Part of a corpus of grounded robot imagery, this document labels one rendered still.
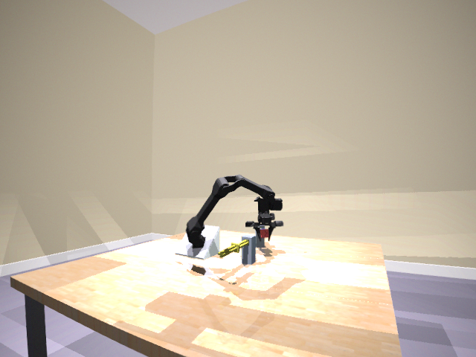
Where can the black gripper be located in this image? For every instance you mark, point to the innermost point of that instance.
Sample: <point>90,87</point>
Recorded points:
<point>256,225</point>

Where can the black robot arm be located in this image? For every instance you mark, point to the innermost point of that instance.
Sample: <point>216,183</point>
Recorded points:
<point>221,188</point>

